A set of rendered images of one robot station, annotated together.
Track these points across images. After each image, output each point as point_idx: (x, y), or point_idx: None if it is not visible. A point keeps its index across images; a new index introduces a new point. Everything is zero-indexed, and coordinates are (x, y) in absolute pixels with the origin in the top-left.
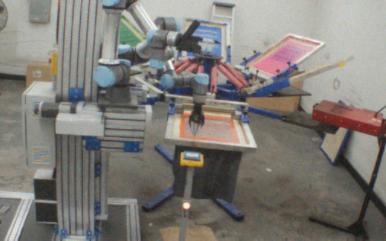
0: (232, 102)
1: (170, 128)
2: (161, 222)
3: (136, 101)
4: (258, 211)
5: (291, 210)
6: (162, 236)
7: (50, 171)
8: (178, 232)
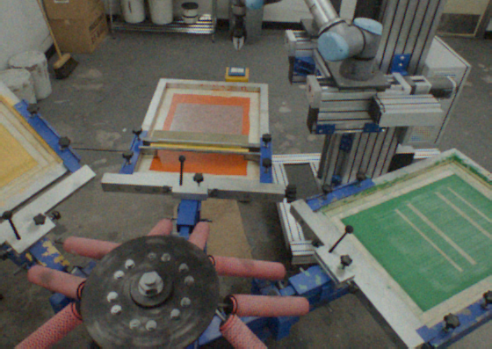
0: (139, 177)
1: (263, 102)
2: (251, 282)
3: (304, 25)
4: (79, 325)
5: (10, 333)
6: (248, 245)
7: (396, 149)
8: (227, 256)
